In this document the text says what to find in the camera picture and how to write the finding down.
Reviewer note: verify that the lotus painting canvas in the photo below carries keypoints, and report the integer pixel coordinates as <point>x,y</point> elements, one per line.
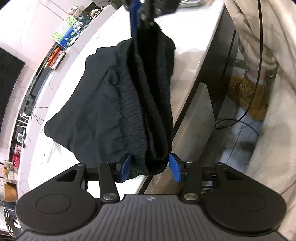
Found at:
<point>66,34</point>

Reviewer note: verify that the black television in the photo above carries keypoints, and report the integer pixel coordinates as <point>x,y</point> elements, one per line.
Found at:
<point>9,76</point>

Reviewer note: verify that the brown teddy bear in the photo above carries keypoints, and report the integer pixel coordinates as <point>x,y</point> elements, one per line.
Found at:
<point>5,172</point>

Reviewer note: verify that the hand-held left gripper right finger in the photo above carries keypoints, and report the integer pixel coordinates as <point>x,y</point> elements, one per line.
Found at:
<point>174,169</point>

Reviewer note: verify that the dark glass jar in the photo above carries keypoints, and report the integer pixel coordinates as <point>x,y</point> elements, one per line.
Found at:
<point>85,19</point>

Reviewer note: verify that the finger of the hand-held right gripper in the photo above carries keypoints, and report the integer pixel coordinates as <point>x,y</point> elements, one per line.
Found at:
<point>149,14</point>
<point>134,18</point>

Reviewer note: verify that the cow figurine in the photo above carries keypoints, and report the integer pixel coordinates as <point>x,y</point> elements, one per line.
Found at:
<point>94,12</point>

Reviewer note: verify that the decorative round fan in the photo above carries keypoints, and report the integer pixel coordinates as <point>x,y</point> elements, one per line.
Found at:
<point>76,9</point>

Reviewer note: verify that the white desk clock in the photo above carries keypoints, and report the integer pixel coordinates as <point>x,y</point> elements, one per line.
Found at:
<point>20,138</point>

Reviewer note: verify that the black pants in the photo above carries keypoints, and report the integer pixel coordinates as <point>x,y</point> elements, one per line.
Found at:
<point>92,104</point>

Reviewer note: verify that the golden bowl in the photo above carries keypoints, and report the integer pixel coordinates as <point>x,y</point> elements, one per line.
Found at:
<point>10,192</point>

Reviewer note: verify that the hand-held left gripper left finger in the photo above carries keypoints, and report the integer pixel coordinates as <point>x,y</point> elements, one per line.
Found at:
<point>126,166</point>

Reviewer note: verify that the black soundbar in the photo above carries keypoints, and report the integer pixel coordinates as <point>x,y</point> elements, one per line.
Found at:
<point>40,83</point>

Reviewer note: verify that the pink box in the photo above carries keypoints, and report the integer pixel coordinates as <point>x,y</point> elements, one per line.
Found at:
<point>18,149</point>

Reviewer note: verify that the brown fuzzy slipper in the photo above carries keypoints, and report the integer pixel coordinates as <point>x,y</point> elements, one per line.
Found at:
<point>249,99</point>

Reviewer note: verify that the small photo frame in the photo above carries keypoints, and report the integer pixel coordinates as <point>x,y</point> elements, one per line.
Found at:
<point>78,26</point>

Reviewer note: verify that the red box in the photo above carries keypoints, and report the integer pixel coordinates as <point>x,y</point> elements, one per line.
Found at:
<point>16,160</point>

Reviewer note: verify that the white router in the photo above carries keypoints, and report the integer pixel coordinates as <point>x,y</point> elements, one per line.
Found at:
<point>23,121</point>

